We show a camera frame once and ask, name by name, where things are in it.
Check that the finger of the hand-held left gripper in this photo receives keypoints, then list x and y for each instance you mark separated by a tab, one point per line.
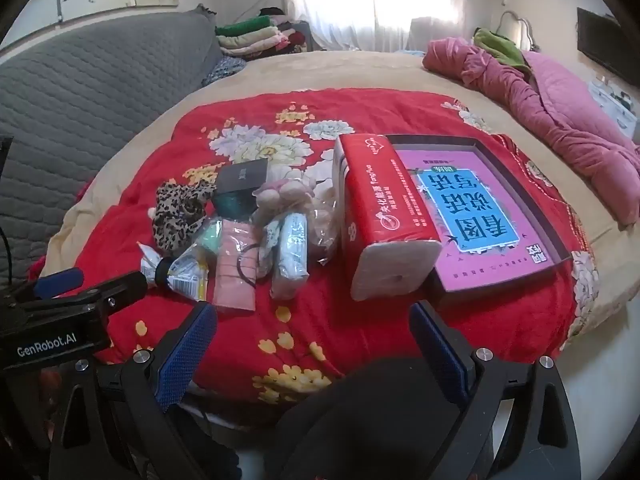
122	287
57	283

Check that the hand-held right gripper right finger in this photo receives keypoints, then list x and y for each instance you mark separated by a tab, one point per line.
440	355

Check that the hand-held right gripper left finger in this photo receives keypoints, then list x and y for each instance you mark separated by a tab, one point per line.
187	355

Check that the white yellow tube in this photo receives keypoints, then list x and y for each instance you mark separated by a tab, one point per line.
187	275

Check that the leopard print scarf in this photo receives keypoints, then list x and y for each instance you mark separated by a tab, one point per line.
175	215

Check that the pink soft pack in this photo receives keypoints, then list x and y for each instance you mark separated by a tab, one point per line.
232	275

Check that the mint green wipes pack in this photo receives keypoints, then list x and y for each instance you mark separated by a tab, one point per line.
210	237

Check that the green floral tissue pack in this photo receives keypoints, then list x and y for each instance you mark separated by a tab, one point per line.
292	260

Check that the dark grey cardboard box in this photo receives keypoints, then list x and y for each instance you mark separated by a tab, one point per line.
522	200

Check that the red floral blanket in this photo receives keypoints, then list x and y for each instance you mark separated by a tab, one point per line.
310	320

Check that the pink book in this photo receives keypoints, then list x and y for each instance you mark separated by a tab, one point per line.
475	220

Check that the red tissue pack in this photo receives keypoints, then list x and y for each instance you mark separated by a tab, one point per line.
375	210

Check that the small dark box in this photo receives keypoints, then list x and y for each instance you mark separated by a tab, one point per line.
240	177

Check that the grey quilted cover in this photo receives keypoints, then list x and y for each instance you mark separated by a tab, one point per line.
90	110

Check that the clear plastic bag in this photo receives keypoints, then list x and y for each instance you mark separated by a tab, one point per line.
325	220

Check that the pale pink plush toy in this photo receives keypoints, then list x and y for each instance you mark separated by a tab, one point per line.
282	195

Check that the blue patterned cloth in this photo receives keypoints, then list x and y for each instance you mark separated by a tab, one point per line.
225	67

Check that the pink quilt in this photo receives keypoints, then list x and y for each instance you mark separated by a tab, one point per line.
565	115

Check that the stack of folded clothes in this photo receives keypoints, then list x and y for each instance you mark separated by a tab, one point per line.
250	35

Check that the beige bed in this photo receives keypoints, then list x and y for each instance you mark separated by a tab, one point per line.
350	70

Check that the white drawer cabinet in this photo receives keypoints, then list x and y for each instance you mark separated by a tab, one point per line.
607	105

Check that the green cloth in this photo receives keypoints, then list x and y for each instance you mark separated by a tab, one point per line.
497	47

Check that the white curtain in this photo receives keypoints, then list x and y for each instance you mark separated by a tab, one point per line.
350	5

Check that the black wall television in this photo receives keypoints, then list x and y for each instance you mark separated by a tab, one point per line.
605	45

